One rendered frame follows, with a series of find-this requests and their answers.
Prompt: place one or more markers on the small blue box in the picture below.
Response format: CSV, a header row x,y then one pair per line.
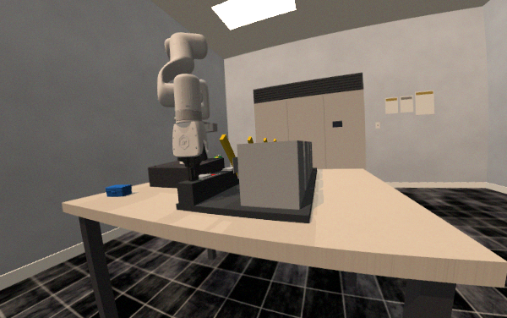
x,y
119,190

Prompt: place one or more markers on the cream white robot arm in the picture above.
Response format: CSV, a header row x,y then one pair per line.
x,y
190,103

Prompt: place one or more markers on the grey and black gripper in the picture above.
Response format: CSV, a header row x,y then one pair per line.
x,y
187,143

